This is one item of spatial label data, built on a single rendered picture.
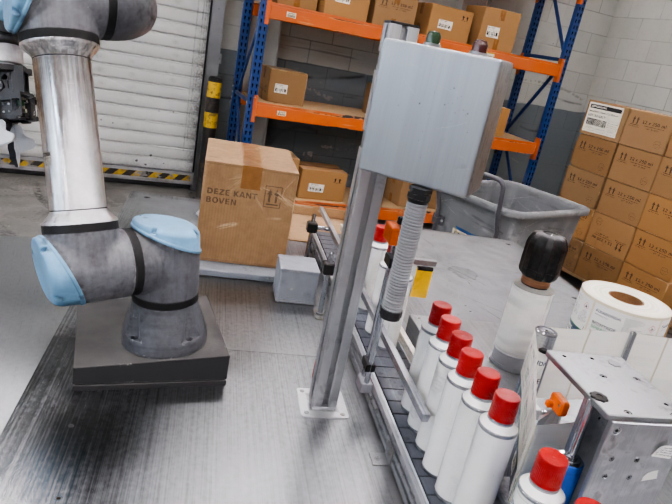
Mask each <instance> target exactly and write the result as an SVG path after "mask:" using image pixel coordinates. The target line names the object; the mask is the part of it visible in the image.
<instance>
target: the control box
mask: <svg viewBox="0 0 672 504"><path fill-rule="evenodd" d="M512 69H513V64H512V63H511V62H508V61H504V60H501V59H496V58H491V57H486V56H480V55H475V54H470V53H465V52H460V51H455V50H449V49H444V48H439V47H434V46H429V45H424V44H418V43H413V42H408V41H403V40H398V39H393V38H385V40H384V43H383V48H382V53H381V57H380V62H379V67H378V72H377V77H376V82H375V87H374V92H373V97H372V102H371V107H370V111H369V116H368V121H367V126H366V131H365V136H364V141H363V146H362V151H361V156H360V161H359V168H360V169H361V170H365V171H368V172H372V173H375V174H379V175H382V176H386V177H390V178H393V179H397V180H400V181H404V182H407V183H411V184H415V185H418V186H422V187H425V188H429V189H432V190H436V191H440V192H443V193H447V194H450V195H454V196H457V197H461V198H467V197H468V196H470V195H471V194H473V193H474V192H476V191H477V190H479V188H480V186H481V182H482V179H483V175H484V171H485V168H486V164H487V160H488V157H489V153H490V149H491V146H492V142H493V139H494V135H495V131H496V128H497V124H498V120H499V117H500V113H501V109H502V106H503V102H504V99H505V95H506V91H507V88H508V84H509V80H510V77H511V73H512Z"/></svg>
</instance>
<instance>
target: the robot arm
mask: <svg viewBox="0 0 672 504"><path fill-rule="evenodd" d="M156 18H157V2H156V0H0V147H1V146H4V145H6V144H7V145H8V151H9V159H10V160H11V162H12V163H13V164H14V165H15V167H19V164H20V153H23V152H25V151H28V150H31V149H33V148H35V146H36V142H35V140H34V139H32V138H30V137H27V136H25V134H24V132H23V128H22V127H21V126H20V125H18V123H21V124H32V122H39V125H40V134H41V142H42V151H43V159H44V168H45V176H46V185H47V193H48V202H49V210H50V212H49V214H48V216H47V217H46V218H45V219H44V221H43V222H42V223H41V233H42V235H37V236H36V237H34V238H33V239H32V241H31V248H32V257H33V262H34V266H35V269H36V273H37V276H38V279H39V282H40V284H41V287H42V289H43V291H44V293H45V295H46V297H47V298H48V299H49V301H50V302H51V303H53V304H54V305H57V306H70V305H78V304H80V305H85V304H86V303H92V302H98V301H104V300H110V299H116V298H122V297H129V296H132V302H131V305H130V307H129V310H128V313H127V315H126V318H125V321H124V324H123V326H122V344H123V346H124V347H125V348H126V349H127V350H128V351H130V352H131V353H133V354H135V355H138V356H141V357H146V358H152V359H172V358H178V357H183V356H186V355H189V354H192V353H194V352H196V351H197V350H199V349H200V348H201V347H202V346H203V345H204V344H205V341H206V324H205V321H204V318H203V315H202V312H201V308H200V305H199V302H198V291H199V269H200V253H201V248H200V232H199V230H198V228H197V227H196V226H195V225H193V224H192V223H190V222H188V221H186V220H183V219H180V218H177V217H172V216H167V215H160V214H141V215H139V216H135V217H134V218H133V219H132V222H131V227H130V228H120V229H119V224H118V218H117V217H116V216H115V215H114V214H112V213H111V212H110V211H109V210H108V209H107V204H106V194H105V185H104V176H103V166H102V157H101V148H100V138H99V129H98V120H97V110H96V101H95V92H94V82H93V73H92V63H91V60H92V58H93V56H94V55H95V54H96V53H97V52H98V51H99V50H100V42H99V40H105V41H126V40H132V39H136V38H139V37H141V36H143V35H145V34H146V33H148V32H149V31H150V30H151V29H152V27H153V26H154V24H155V21H156ZM23 51H24V52H26V53H27V54H28V55H29V56H30V57H31V59H32V65H33V74H34V83H35V91H36V97H34V95H33V94H31V93H30V89H29V76H33V74H32V69H27V68H26V67H25V66H24V60H23ZM30 97H31V98H30ZM35 105H37V116H36V107H35Z"/></svg>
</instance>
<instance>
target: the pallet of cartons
mask: <svg viewBox="0 0 672 504"><path fill-rule="evenodd" d="M580 133H584V134H580V136H579V138H578V140H577V142H576V144H575V146H574V150H573V153H572V157H571V165H568V168H567V171H566V174H565V177H564V181H563V184H562V187H561V190H560V193H559V196H558V197H561V198H564V199H567V200H570V201H573V202H576V203H578V204H581V205H584V206H586V207H588V208H589V209H590V212H589V215H588V216H581V217H580V220H579V222H578V224H577V227H576V229H575V231H574V234H573V236H572V238H571V240H570V243H569V245H568V251H567V254H566V257H565V260H564V263H563V266H562V269H561V270H562V271H564V272H566V273H568V274H570V275H572V276H573V277H575V278H577V279H579V280H581V281H583V282H585V281H590V280H598V281H606V282H611V283H616V284H620V285H623V286H627V287H630V288H633V289H636V290H638V291H641V292H643V293H646V294H648V295H650V296H652V297H654V298H656V299H658V300H660V301H661V302H663V303H664V304H666V305H667V306H668V307H669V308H670V309H671V310H672V115H667V114H663V113H658V112H653V111H649V110H643V109H638V108H633V107H630V106H625V105H619V104H613V103H608V102H604V101H597V100H592V99H590V101H589V104H588V107H587V110H586V113H585V116H584V119H583V123H582V126H581V129H580Z"/></svg>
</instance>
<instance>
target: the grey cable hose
mask: <svg viewBox="0 0 672 504"><path fill-rule="evenodd" d="M409 189H410V191H408V194H407V198H408V200H407V203H406V207H405V211H404V212H405V213H404V216H403V220H402V221H403V222H402V225H401V228H400V232H399V237H398V241H397V246H396V250H395V255H394V258H393V262H392V267H391V271H390V276H389V279H388V284H387V288H386V293H385V296H384V300H383V305H381V308H380V317H381V318H382V319H384V320H386V321H389V322H398V321H399V320H400V318H401V317H402V313H403V310H402V308H403V304H404V300H405V296H406V292H407V288H408V284H409V280H410V276H411V271H412V268H413V264H414V259H415V256H416V252H417V247H418V244H419V240H420V239H419V238H420V235H421V232H422V228H423V227H422V226H423V223H424V219H425V216H426V210H427V207H428V203H429V202H430V199H431V195H432V192H433V191H432V190H431V189H429V188H425V187H422V186H418V185H409Z"/></svg>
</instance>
